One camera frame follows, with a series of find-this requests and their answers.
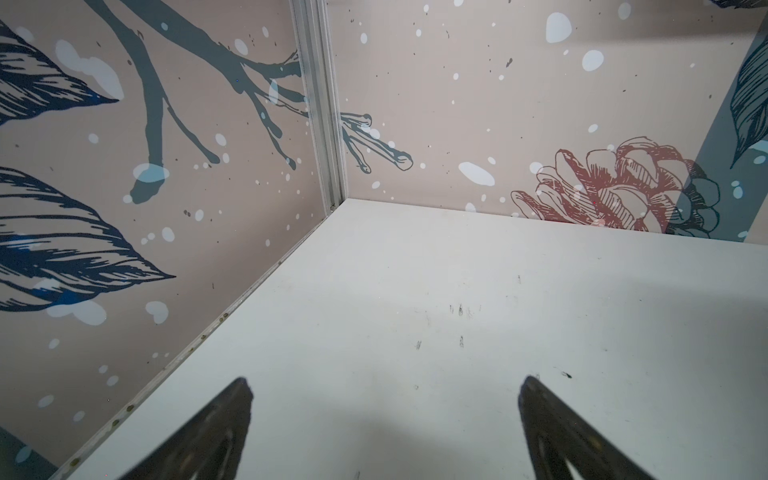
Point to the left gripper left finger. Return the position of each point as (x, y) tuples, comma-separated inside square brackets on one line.
[(208, 446)]

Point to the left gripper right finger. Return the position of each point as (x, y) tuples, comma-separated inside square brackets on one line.
[(559, 440)]

